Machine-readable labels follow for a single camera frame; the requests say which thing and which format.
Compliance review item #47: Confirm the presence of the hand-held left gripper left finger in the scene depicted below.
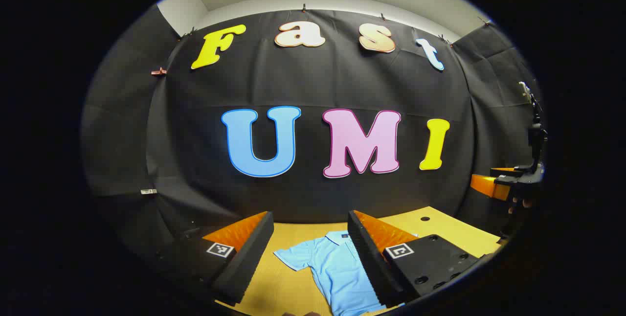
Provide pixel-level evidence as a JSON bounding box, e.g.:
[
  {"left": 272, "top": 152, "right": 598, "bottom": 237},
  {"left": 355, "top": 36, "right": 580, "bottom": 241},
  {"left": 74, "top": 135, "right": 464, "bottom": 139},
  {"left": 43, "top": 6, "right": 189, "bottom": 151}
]
[{"left": 156, "top": 211, "right": 275, "bottom": 307}]

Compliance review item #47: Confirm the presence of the black backdrop cloth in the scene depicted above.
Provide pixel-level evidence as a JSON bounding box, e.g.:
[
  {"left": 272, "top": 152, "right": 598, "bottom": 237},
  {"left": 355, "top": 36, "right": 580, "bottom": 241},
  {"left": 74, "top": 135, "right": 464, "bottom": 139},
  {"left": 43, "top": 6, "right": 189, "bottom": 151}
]
[{"left": 81, "top": 5, "right": 546, "bottom": 277}]

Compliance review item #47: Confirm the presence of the light blue T-shirt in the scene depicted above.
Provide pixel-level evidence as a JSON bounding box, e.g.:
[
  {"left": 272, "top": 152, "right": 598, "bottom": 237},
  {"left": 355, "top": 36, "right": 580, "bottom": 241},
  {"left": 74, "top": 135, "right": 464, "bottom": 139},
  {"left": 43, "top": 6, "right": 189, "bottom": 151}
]
[{"left": 273, "top": 230, "right": 419, "bottom": 316}]

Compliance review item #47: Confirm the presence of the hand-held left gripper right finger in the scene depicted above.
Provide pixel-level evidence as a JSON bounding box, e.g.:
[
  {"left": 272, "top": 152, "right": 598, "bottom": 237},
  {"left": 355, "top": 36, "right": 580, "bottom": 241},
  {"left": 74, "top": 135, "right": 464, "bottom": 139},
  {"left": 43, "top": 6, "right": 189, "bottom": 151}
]
[{"left": 347, "top": 210, "right": 491, "bottom": 309}]

